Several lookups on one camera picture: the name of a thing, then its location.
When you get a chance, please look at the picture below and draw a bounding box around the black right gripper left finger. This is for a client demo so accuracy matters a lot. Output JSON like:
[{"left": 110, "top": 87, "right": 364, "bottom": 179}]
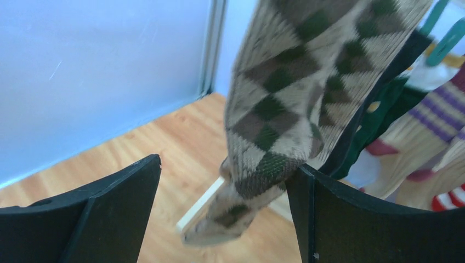
[{"left": 1, "top": 154, "right": 161, "bottom": 263}]

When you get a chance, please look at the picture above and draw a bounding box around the red white striped sock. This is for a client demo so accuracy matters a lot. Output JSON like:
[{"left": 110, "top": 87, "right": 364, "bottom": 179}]
[{"left": 432, "top": 184, "right": 464, "bottom": 211}]

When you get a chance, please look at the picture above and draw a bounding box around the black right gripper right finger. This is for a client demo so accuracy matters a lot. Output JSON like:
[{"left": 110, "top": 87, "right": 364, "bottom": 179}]
[{"left": 286, "top": 165, "right": 464, "bottom": 263}]

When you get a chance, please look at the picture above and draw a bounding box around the wooden clothes rack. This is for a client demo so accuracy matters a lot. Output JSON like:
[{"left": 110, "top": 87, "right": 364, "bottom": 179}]
[{"left": 176, "top": 176, "right": 225, "bottom": 233}]

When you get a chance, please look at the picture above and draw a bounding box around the dark green sock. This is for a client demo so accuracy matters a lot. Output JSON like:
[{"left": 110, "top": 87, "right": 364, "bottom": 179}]
[{"left": 319, "top": 30, "right": 433, "bottom": 180}]

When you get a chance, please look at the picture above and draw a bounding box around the argyle brown sock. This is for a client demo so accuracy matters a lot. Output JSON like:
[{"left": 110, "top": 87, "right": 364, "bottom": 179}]
[
  {"left": 180, "top": 182, "right": 286, "bottom": 247},
  {"left": 224, "top": 1, "right": 431, "bottom": 201}
]

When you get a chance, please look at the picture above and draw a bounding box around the cream purple striped sock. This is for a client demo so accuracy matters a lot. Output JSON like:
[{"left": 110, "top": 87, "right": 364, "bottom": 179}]
[{"left": 345, "top": 68, "right": 464, "bottom": 211}]

